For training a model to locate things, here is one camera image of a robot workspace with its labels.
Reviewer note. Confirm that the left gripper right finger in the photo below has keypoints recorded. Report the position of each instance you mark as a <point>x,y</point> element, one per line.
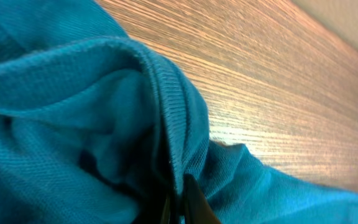
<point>195,206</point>

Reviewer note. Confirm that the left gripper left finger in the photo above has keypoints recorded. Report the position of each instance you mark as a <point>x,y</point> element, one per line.
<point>165,214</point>

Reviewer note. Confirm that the dark blue polo shirt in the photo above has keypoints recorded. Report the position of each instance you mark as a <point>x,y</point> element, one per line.
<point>97,128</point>

